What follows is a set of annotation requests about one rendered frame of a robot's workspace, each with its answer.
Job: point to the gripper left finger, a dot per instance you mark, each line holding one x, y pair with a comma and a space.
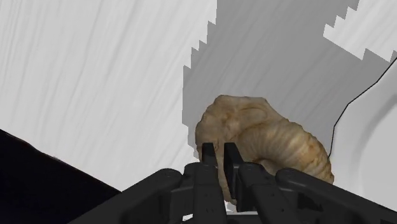
204, 192

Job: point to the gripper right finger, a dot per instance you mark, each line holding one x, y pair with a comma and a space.
279, 198

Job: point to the tan ridged curved horn shape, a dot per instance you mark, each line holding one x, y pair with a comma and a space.
263, 133

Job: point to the white rounded object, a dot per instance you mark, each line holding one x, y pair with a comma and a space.
366, 149

